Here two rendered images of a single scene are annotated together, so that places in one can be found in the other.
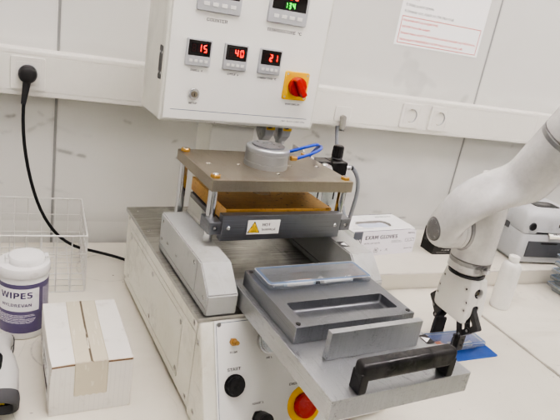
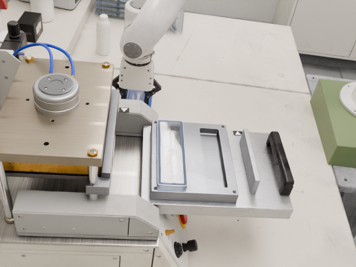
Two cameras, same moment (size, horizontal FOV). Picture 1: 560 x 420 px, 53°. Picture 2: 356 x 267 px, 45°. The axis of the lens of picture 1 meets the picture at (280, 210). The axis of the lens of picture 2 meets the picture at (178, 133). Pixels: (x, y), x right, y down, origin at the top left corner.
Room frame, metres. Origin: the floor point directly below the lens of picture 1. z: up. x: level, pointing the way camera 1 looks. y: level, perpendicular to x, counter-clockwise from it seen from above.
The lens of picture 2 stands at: (0.55, 0.50, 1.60)
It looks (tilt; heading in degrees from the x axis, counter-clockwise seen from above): 42 degrees down; 292
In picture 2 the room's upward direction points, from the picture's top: 9 degrees clockwise
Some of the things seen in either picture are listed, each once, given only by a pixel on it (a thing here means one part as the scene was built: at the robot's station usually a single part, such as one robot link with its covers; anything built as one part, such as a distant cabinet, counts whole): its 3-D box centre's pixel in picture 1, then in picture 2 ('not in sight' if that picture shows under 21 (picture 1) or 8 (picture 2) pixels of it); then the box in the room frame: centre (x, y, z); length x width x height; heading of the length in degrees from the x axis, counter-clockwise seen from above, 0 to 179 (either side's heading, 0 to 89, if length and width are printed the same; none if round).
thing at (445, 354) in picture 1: (406, 367); (279, 161); (0.60, -0.19, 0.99); 0.15 x 0.02 x 0.04; 121
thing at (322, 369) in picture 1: (342, 321); (213, 163); (0.71, -0.12, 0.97); 0.30 x 0.22 x 0.08; 31
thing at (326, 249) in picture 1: (335, 252); (106, 116); (0.98, -0.12, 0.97); 0.26 x 0.05 x 0.07; 31
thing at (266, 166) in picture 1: (265, 173); (43, 104); (1.02, 0.04, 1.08); 0.31 x 0.24 x 0.13; 121
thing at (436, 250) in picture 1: (441, 239); (29, 26); (1.56, -0.48, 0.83); 0.09 x 0.06 x 0.07; 115
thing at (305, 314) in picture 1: (326, 297); (191, 158); (0.76, -0.09, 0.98); 0.20 x 0.17 x 0.03; 121
